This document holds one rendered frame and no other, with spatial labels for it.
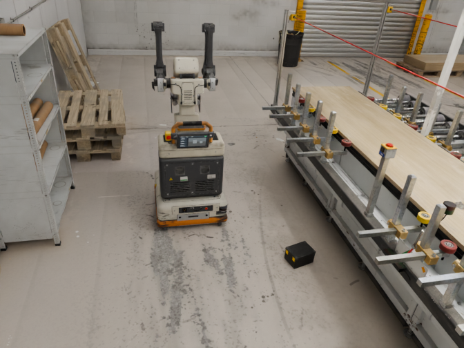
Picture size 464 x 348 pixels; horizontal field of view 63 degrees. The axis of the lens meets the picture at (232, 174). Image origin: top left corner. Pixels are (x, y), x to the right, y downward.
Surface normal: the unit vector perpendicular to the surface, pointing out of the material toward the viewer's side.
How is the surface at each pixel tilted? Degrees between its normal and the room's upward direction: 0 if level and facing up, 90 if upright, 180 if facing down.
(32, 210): 90
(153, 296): 0
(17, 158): 90
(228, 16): 90
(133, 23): 90
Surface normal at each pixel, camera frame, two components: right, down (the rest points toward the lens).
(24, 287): 0.06, -0.86
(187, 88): 0.22, 0.39
